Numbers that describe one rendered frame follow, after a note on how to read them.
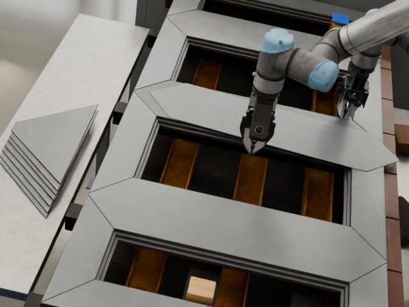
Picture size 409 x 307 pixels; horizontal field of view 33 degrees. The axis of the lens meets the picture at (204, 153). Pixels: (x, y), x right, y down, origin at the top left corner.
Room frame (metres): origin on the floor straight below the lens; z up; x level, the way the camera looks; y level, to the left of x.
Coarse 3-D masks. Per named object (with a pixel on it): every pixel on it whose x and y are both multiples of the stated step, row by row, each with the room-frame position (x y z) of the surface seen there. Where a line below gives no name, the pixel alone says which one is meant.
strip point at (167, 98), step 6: (180, 84) 1.71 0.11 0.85; (156, 90) 1.66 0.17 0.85; (162, 90) 1.66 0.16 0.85; (168, 90) 1.67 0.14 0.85; (174, 90) 1.67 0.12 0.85; (180, 90) 1.68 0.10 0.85; (156, 96) 1.63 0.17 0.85; (162, 96) 1.63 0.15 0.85; (168, 96) 1.64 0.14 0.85; (174, 96) 1.64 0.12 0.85; (162, 102) 1.60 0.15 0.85; (168, 102) 1.61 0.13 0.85; (174, 102) 1.61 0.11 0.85; (162, 108) 1.58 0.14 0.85; (168, 108) 1.58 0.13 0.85; (168, 114) 1.56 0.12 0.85
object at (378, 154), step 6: (372, 138) 1.62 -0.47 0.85; (372, 144) 1.59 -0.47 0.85; (378, 144) 1.60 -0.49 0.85; (372, 150) 1.57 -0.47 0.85; (378, 150) 1.57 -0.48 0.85; (384, 150) 1.58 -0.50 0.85; (372, 156) 1.54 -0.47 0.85; (378, 156) 1.55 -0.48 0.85; (384, 156) 1.55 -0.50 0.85; (372, 162) 1.51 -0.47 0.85; (378, 162) 1.52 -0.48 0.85; (384, 162) 1.52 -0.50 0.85; (366, 168) 1.48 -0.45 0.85; (372, 168) 1.49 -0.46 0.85
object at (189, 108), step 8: (184, 88) 1.69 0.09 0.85; (192, 88) 1.70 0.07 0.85; (200, 88) 1.71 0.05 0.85; (184, 96) 1.65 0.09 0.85; (192, 96) 1.66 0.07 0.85; (200, 96) 1.67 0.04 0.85; (208, 96) 1.67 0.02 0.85; (184, 104) 1.62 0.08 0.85; (192, 104) 1.62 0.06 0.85; (200, 104) 1.63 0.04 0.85; (176, 112) 1.57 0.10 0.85; (184, 112) 1.58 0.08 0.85; (192, 112) 1.59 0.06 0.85; (200, 112) 1.59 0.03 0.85; (184, 120) 1.54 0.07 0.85; (192, 120) 1.55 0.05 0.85
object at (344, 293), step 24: (216, 0) 2.30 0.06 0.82; (240, 0) 2.31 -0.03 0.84; (216, 48) 1.97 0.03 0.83; (240, 48) 1.98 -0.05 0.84; (144, 96) 1.62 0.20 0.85; (240, 96) 1.71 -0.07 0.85; (168, 120) 1.54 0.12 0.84; (336, 120) 1.68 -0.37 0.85; (240, 144) 1.51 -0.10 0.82; (144, 168) 1.35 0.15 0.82; (120, 240) 1.08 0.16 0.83; (144, 240) 1.09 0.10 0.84; (216, 264) 1.07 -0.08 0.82; (240, 264) 1.07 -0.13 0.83; (264, 264) 1.08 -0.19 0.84; (336, 288) 1.06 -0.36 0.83
